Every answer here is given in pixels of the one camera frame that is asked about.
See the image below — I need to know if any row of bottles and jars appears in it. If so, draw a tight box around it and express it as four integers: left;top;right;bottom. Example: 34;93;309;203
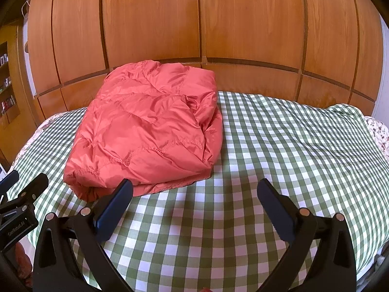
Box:
0;53;16;117

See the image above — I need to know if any green checked bed cover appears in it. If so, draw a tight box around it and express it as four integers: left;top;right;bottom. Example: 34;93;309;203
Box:
6;91;384;292

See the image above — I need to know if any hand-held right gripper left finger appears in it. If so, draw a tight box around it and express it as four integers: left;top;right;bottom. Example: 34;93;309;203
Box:
32;179;134;292

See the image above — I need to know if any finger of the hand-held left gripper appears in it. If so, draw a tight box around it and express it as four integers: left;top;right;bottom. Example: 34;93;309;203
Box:
9;173;49;209
0;170;19;196

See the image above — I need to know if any orange puffer jacket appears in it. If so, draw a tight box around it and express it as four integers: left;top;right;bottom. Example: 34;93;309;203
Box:
64;60;224;203

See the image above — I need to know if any wooden wardrobe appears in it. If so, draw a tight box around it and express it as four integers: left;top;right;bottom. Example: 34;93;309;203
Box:
26;0;384;119

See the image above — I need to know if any wooden shelf unit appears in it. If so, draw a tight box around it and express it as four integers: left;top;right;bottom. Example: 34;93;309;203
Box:
0;21;41;165

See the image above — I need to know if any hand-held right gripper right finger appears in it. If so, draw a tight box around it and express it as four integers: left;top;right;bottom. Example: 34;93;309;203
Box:
257;178;357;292

